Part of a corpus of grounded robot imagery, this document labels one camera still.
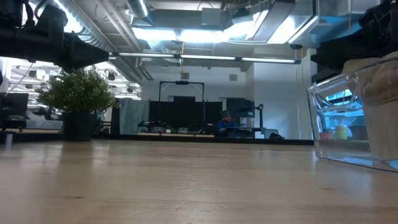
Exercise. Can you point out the silver round air duct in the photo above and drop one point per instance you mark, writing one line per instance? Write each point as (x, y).
(138, 7)

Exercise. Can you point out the long ceiling light strip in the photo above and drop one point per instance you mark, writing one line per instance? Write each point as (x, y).
(202, 57)

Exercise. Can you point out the grey partition cloth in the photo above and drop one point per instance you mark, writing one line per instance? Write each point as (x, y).
(133, 115)

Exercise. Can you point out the small black dome object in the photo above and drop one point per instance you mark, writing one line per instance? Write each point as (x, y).
(276, 136)

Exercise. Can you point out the black backdrop panel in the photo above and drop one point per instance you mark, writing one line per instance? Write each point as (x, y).
(186, 112)

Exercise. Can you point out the potted green artificial plant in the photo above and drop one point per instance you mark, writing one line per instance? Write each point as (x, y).
(77, 93)

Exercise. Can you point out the clear plastic bin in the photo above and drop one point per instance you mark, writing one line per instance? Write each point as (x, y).
(329, 149)

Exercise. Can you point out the person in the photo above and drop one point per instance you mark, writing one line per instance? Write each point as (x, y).
(225, 126)

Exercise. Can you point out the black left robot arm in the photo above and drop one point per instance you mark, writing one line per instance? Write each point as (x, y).
(12, 40)

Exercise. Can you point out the grey wall box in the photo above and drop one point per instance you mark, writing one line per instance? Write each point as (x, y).
(233, 77)
(185, 76)

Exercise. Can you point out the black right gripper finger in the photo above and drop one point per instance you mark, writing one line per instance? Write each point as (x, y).
(339, 56)

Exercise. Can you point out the red box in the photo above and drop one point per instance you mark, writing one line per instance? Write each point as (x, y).
(325, 136)

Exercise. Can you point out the black computer monitors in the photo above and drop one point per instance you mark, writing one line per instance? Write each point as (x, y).
(15, 104)

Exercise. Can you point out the grey ceiling box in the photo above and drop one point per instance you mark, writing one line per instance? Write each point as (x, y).
(211, 17)

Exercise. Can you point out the corrugated silver air duct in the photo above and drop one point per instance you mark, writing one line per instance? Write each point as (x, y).
(93, 37)

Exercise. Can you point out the yellow-green cylinder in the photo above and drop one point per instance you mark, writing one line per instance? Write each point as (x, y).
(341, 133)

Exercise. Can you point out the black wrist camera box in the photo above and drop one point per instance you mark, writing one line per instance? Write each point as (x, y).
(53, 18)

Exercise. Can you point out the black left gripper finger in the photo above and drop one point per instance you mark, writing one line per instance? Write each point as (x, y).
(84, 53)

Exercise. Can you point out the black gantry frame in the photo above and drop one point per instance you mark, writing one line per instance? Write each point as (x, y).
(182, 82)

